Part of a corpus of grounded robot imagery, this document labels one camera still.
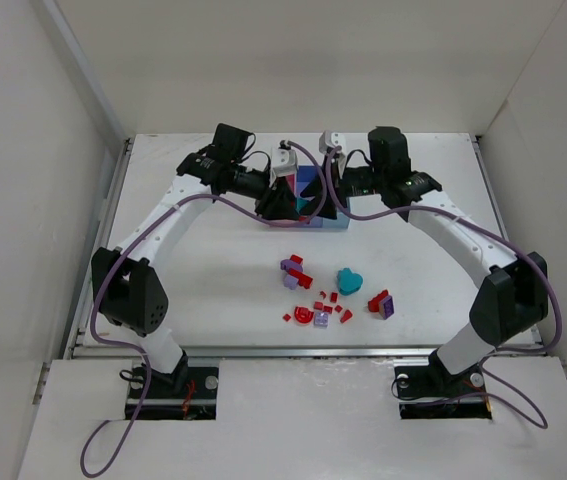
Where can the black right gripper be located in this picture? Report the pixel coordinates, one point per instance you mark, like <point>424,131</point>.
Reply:
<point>336,192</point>

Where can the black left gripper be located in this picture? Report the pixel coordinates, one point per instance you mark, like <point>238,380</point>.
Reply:
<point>271,195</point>

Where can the teal heart lego piece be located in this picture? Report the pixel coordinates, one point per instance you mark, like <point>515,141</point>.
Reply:
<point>348,281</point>

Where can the purple square lego brick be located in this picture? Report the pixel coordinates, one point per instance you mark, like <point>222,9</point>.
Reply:
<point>386,307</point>

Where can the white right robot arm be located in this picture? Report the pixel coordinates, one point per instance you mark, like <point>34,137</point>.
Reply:
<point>511,286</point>

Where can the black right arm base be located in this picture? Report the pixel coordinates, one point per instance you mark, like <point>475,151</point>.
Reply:
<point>426,391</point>

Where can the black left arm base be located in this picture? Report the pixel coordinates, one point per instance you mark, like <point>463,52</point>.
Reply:
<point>196,400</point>

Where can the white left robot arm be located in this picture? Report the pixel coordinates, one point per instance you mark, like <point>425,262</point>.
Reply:
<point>127,289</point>

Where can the three-compartment colour sorting tray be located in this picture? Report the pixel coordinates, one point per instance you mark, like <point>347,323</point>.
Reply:
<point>304,174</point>

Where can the red lego brick upper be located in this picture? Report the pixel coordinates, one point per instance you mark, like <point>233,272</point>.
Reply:
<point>293,262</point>

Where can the light purple lego piece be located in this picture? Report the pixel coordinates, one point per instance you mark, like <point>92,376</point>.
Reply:
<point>290,282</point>

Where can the red lego brick lower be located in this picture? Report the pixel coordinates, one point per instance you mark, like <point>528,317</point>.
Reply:
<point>305,281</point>

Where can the red round horseshoe lego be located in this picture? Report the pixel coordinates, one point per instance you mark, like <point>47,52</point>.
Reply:
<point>303,315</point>

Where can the red wedge lego piece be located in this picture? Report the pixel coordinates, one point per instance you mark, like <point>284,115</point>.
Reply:
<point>346,315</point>

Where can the lilac square lego plate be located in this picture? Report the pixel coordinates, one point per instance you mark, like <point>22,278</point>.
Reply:
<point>321,319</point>

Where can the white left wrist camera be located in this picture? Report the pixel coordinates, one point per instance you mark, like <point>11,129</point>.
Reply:
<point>283,165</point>

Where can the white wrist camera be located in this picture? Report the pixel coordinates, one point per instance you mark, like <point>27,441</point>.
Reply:
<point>283,165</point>
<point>334,142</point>

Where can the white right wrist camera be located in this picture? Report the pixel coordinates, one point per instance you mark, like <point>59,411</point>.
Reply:
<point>334,142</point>

